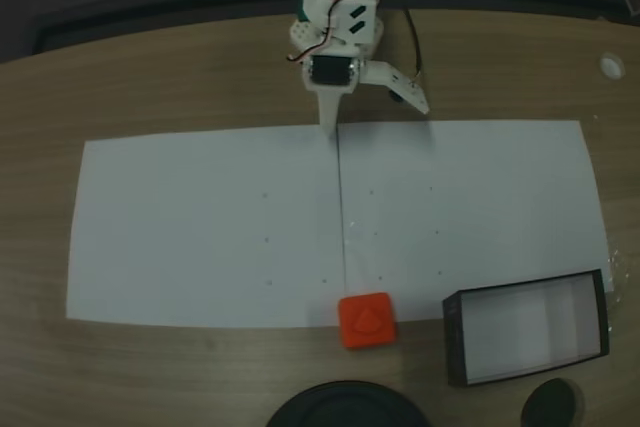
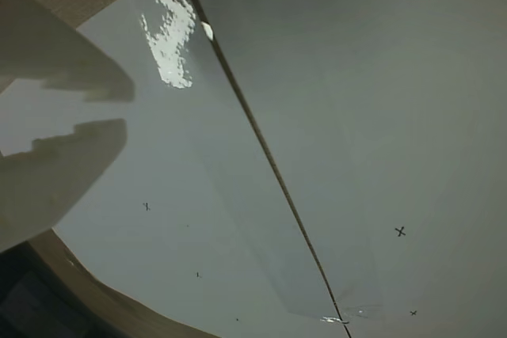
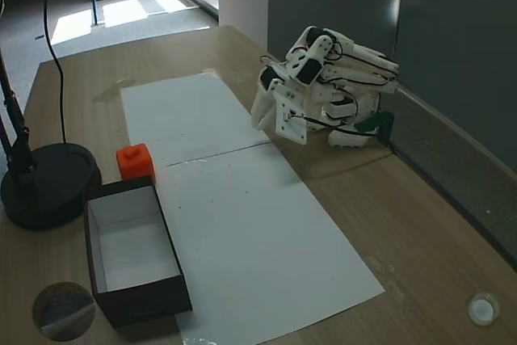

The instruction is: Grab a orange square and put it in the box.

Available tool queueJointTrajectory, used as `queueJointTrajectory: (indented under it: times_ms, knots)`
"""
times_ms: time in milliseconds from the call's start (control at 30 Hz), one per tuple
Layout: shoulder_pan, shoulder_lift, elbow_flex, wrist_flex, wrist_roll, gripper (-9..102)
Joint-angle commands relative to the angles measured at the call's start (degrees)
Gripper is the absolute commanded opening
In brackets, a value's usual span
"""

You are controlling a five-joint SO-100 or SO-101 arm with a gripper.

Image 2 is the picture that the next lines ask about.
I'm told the pale grey sheet with crosses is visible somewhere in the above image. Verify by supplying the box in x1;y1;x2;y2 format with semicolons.
182;0;507;338

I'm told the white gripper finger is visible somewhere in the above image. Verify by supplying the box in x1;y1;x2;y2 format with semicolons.
0;118;128;254
0;0;135;102

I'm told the pale grey sheet with glare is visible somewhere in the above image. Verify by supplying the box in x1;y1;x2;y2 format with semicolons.
54;0;342;338

